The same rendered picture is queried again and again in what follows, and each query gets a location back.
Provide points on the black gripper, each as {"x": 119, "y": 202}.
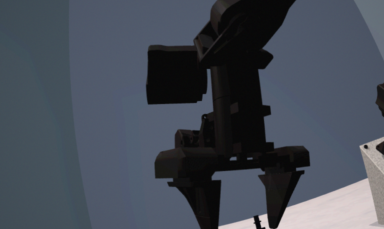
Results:
{"x": 239, "y": 132}

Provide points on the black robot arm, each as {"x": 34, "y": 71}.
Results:
{"x": 230, "y": 45}

